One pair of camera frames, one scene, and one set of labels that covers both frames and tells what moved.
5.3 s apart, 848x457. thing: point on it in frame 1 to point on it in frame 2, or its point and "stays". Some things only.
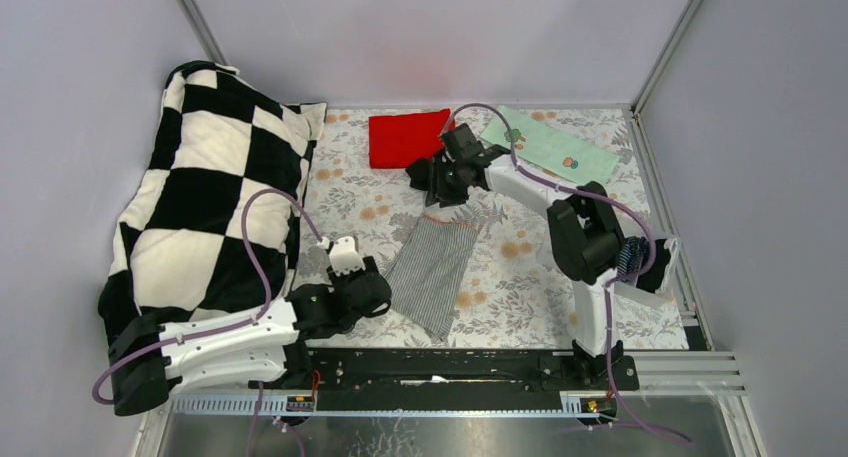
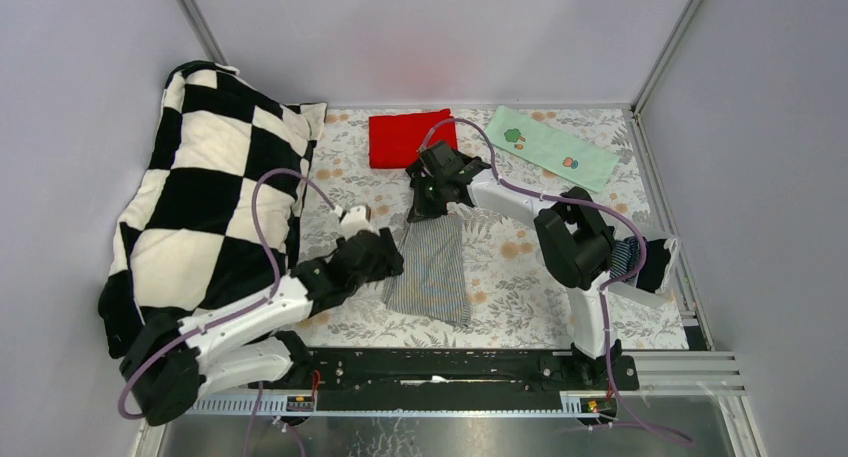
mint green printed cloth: [544, 143] stays
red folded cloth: [397, 139] stays
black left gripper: [337, 281] to [391, 264]
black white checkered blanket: [179, 246] stays
